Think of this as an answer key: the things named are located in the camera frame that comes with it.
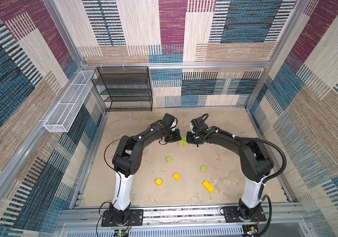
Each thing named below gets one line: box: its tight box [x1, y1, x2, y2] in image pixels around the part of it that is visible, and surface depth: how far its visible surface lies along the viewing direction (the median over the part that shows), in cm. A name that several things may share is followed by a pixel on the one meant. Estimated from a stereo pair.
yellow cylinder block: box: [155, 178, 163, 187], surface depth 85 cm
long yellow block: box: [202, 180, 215, 194], surface depth 84 cm
